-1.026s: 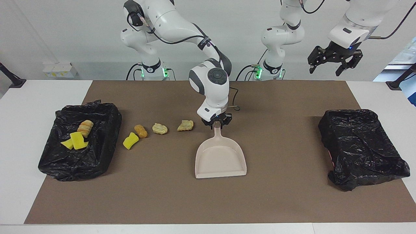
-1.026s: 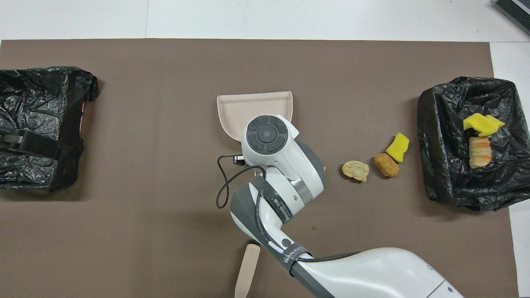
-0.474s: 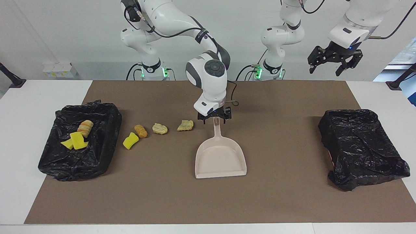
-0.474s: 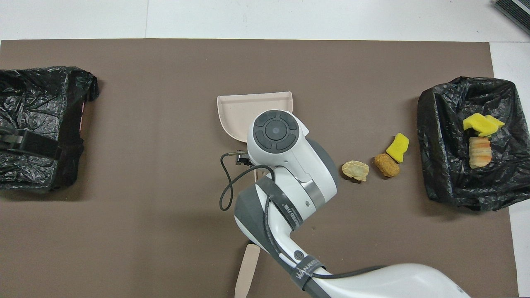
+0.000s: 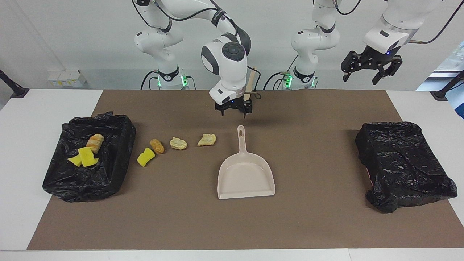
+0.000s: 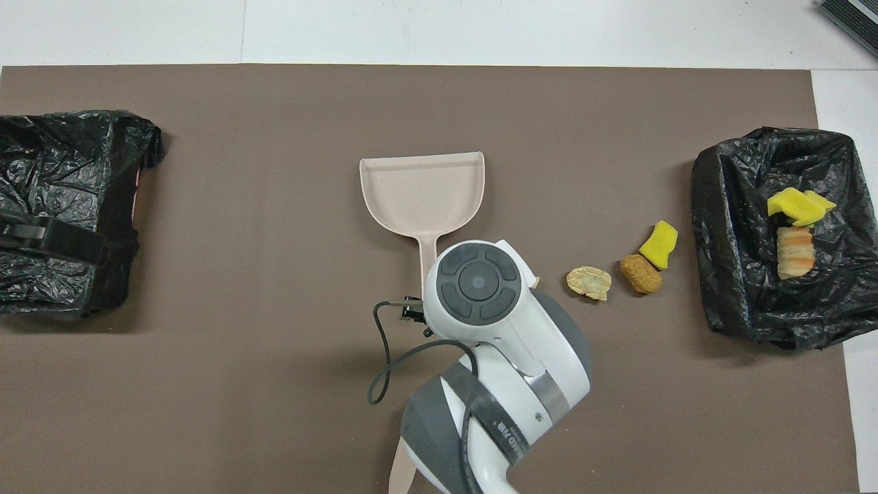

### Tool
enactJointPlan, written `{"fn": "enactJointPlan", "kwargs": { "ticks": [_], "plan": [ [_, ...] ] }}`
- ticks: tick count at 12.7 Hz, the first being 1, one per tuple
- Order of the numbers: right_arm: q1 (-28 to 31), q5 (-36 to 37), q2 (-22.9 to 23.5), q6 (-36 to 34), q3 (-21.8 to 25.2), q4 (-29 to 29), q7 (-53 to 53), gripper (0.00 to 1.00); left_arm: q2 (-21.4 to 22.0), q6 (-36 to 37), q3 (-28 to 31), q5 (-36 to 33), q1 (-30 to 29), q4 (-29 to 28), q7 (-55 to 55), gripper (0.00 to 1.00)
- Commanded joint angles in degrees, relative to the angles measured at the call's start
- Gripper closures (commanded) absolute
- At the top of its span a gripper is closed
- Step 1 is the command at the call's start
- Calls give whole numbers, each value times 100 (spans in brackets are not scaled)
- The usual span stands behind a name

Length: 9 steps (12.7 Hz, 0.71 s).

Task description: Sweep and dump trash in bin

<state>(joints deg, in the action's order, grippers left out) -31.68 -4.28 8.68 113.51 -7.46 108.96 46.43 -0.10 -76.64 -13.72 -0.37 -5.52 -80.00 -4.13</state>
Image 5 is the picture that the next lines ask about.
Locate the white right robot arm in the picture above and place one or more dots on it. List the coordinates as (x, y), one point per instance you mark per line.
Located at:
(232, 72)

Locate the pale yellow food scrap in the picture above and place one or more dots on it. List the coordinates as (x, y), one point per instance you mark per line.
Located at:
(206, 140)
(178, 143)

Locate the tan pastry piece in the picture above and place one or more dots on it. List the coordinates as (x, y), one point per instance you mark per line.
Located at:
(95, 142)

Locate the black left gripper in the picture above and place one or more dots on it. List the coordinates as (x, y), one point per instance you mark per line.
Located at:
(379, 58)

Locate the brown table mat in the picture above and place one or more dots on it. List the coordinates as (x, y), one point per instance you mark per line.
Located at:
(181, 217)

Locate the black stand foot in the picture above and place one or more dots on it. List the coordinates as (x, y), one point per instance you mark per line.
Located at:
(18, 92)
(440, 95)

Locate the white power strip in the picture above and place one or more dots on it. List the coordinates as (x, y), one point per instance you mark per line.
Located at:
(63, 78)

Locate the beige hand brush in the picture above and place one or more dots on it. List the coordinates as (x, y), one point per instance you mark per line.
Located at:
(250, 81)

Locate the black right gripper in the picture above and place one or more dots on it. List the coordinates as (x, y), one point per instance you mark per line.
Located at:
(233, 104)

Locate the yellow sponge piece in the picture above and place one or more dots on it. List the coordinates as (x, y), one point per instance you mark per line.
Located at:
(88, 156)
(145, 157)
(73, 162)

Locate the brown fried nugget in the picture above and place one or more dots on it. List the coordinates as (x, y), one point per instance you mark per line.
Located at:
(157, 146)

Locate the bin with black bag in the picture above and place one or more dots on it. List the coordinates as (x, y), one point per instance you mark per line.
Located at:
(402, 166)
(101, 177)

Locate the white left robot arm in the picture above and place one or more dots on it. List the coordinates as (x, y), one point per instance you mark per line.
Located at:
(315, 40)

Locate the beige plastic dustpan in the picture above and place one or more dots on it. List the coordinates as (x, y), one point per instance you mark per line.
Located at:
(244, 179)

